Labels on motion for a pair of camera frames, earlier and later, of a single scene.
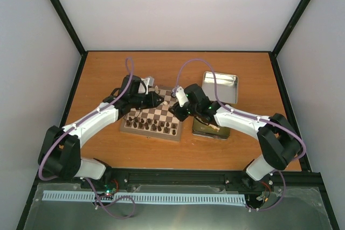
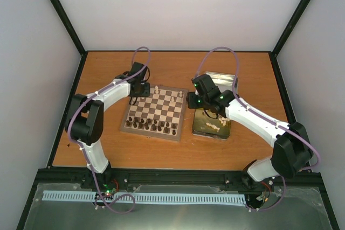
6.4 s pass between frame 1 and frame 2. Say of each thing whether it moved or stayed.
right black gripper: moved
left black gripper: moved
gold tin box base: stayed
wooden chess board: stayed
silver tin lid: stayed
